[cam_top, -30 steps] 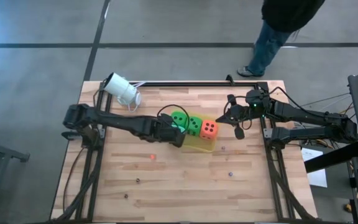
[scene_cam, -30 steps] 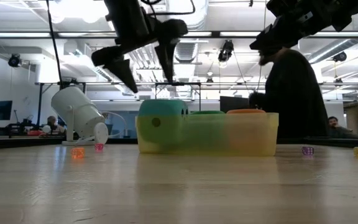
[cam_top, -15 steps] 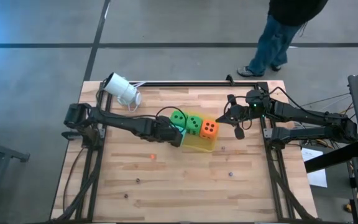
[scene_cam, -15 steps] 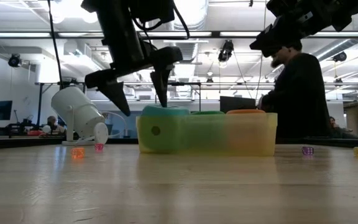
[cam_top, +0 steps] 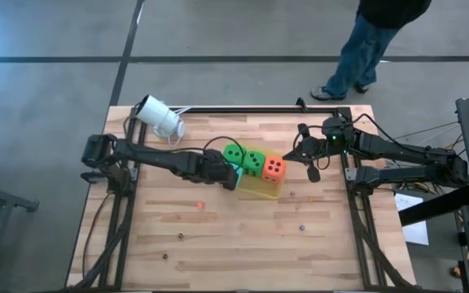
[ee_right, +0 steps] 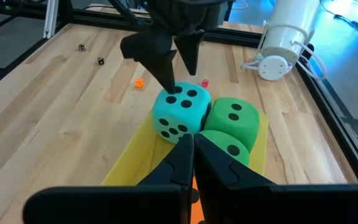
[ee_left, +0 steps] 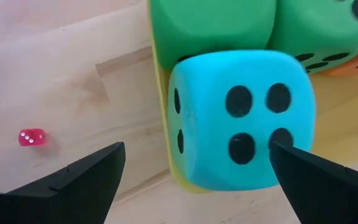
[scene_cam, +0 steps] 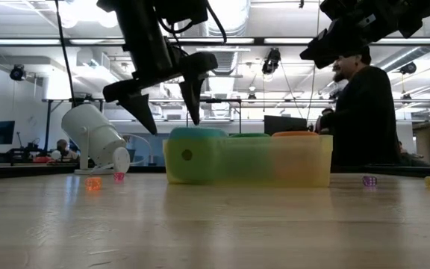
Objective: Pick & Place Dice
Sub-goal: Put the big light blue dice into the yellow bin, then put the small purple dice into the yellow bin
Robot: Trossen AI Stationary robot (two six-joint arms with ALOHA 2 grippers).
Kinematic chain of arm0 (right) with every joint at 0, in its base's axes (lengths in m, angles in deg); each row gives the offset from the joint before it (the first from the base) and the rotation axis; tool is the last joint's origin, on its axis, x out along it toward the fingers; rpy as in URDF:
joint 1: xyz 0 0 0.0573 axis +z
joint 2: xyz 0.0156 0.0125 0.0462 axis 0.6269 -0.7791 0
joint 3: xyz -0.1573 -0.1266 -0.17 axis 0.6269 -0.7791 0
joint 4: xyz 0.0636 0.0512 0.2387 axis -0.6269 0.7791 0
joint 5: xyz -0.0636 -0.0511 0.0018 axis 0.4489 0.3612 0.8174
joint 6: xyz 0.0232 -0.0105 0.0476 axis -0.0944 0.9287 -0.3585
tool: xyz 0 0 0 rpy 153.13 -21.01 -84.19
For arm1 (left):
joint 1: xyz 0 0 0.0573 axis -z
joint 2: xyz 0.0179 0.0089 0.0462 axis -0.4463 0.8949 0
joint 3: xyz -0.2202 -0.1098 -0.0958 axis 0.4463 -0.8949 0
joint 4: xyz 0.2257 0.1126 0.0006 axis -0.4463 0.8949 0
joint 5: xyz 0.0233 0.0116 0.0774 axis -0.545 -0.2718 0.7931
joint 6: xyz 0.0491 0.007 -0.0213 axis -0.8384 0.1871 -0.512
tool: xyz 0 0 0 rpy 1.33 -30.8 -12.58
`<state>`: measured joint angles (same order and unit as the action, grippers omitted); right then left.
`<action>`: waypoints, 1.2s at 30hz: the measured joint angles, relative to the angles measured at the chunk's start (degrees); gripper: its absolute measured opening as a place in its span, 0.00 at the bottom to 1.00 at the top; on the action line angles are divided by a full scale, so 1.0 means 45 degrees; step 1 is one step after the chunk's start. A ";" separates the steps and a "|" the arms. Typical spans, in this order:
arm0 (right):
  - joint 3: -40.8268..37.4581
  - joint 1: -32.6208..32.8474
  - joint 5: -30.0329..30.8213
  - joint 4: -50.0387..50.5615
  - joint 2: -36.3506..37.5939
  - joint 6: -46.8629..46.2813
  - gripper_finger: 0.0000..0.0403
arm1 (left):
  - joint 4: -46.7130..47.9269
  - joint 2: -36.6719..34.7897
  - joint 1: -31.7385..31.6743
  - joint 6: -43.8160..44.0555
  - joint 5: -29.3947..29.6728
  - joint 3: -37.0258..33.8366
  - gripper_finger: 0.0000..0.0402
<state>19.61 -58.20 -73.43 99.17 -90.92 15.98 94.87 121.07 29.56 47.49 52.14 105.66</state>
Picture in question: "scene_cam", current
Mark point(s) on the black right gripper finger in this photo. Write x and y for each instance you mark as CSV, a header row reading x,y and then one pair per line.
x,y
327,45
321,61

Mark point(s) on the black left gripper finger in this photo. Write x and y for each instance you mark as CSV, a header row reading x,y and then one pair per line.
x,y
193,95
142,110

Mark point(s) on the teal foam die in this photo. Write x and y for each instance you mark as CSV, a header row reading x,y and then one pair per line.
x,y
198,132

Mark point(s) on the green foam die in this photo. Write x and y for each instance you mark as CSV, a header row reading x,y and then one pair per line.
x,y
250,135

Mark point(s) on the small red translucent die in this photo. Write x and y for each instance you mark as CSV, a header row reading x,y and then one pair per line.
x,y
118,176

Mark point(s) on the orange foam die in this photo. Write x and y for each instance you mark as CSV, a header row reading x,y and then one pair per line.
x,y
295,133

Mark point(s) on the yellow translucent plastic bin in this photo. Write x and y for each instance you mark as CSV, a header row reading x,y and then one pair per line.
x,y
323,164

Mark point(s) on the small purple translucent die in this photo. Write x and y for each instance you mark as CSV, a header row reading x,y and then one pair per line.
x,y
369,181

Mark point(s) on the black ceiling spotlight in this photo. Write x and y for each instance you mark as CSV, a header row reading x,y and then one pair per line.
x,y
409,68
17,73
273,58

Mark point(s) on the black overhead beam with lights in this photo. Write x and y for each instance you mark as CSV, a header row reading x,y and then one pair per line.
x,y
258,41

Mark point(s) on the person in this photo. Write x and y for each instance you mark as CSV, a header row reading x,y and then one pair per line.
x,y
413,158
364,119
62,145

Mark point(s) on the small orange translucent die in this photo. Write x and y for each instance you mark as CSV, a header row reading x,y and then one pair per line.
x,y
93,183

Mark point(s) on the black metal rig frame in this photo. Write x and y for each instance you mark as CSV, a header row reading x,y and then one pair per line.
x,y
32,172

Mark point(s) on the dark wall monitor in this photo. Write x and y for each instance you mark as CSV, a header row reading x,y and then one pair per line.
x,y
0,132

